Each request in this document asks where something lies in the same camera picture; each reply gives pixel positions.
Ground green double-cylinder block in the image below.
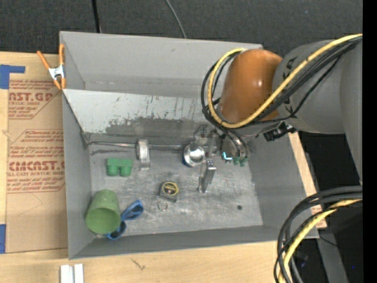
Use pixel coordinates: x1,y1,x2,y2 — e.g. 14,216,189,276
106,157,134,177

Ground black cylinder on white bracket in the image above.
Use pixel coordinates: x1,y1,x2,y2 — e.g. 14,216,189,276
263,121,297,143

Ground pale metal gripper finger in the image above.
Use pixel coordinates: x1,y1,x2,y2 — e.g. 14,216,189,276
193,124,209,147
196,159,218,194

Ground blue sunglasses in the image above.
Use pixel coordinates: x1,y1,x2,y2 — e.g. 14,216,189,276
106,199,144,241

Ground shiny silver round cup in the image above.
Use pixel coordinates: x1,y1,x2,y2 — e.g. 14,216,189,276
183,144,206,168

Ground yellow and black tape measure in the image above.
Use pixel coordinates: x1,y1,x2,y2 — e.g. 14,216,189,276
156,181,180,211

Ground silver metal ring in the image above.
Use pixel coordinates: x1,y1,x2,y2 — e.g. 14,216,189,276
135,139,151,171

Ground grey metal bin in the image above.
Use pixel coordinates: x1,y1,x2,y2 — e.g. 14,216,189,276
58,30,320,261

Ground brown cardboard board red print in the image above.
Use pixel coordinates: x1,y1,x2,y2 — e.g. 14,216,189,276
0,51,70,254

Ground green cup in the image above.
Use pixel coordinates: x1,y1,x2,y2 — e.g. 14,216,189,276
85,189,123,236

